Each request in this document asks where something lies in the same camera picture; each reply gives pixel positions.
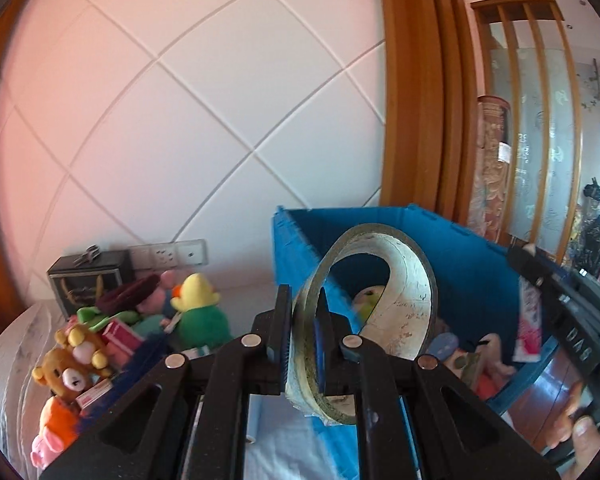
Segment pink ointment tube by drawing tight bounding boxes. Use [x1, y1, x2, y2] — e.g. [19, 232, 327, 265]
[513, 276, 542, 363]

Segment blue plastic shoehorn toy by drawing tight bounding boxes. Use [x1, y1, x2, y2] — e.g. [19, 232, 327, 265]
[425, 332, 460, 362]

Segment person right hand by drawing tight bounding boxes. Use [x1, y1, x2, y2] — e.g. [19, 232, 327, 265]
[546, 382, 600, 480]

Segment green frog plush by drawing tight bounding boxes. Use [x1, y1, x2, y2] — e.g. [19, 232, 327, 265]
[352, 285, 385, 325]

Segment green yellow plush toy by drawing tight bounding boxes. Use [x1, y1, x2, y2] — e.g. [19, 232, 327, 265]
[171, 273, 233, 351]

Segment blue plastic storage crate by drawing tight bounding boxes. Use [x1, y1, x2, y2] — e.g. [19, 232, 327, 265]
[272, 205, 557, 479]

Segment doll with dark hair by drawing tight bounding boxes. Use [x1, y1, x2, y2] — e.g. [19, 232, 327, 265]
[96, 270, 176, 318]

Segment red small box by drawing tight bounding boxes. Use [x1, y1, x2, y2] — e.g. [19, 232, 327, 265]
[102, 318, 144, 368]

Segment rolled patterned carpet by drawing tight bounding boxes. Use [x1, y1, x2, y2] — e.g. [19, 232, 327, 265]
[468, 94, 512, 243]

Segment small yellow bear plush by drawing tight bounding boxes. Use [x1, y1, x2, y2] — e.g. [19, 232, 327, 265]
[55, 323, 114, 378]

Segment brown teddy bear plush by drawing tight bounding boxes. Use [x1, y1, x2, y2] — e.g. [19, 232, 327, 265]
[31, 348, 94, 404]

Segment pink pig plush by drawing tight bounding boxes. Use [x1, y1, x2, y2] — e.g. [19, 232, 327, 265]
[30, 396, 80, 470]

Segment white wall socket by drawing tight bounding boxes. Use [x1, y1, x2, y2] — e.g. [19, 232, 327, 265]
[129, 240, 208, 271]

